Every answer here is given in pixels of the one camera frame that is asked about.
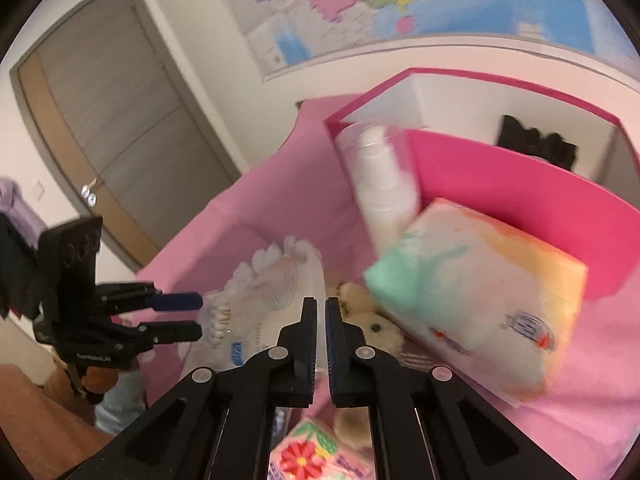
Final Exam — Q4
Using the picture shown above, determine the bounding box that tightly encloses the pastel tissue pack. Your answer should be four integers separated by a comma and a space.
363, 197, 590, 407

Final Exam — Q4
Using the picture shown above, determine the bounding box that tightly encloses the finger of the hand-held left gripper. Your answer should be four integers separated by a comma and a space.
99, 281, 204, 317
106, 320, 204, 357

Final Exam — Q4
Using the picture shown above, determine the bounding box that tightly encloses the black cloth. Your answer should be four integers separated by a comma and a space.
496, 114, 580, 172

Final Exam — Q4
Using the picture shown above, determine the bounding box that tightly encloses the pink storage box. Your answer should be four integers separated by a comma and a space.
322, 67, 640, 302

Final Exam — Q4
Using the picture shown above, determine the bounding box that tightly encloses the white bottle in clear pack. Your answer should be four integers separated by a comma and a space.
334, 121, 424, 261

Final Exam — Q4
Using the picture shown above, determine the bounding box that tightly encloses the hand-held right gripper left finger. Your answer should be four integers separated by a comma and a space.
60, 297, 317, 480

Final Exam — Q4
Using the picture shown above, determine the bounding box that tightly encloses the cotton swab bag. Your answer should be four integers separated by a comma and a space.
197, 235, 327, 377

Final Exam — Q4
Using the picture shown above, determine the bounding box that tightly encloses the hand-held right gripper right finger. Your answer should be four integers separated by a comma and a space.
325, 297, 578, 480

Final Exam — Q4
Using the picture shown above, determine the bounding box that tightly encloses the floral print packet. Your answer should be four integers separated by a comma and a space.
269, 417, 377, 480

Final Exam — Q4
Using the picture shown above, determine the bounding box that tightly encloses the metal door handle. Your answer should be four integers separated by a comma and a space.
79, 176, 102, 207

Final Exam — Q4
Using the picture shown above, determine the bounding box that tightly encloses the person's left hand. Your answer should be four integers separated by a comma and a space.
80, 367, 121, 406

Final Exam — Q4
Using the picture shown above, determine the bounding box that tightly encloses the light blue cloth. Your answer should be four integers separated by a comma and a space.
94, 369, 148, 435

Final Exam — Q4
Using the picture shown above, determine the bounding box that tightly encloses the grey door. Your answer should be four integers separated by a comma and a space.
10, 0, 252, 274

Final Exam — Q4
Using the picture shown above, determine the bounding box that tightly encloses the beige teddy bear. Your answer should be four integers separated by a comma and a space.
327, 282, 407, 450

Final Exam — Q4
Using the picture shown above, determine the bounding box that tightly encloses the colourful wall map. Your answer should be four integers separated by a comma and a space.
206, 0, 627, 84

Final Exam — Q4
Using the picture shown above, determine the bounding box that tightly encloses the purple cloth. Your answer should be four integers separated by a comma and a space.
0, 176, 47, 247

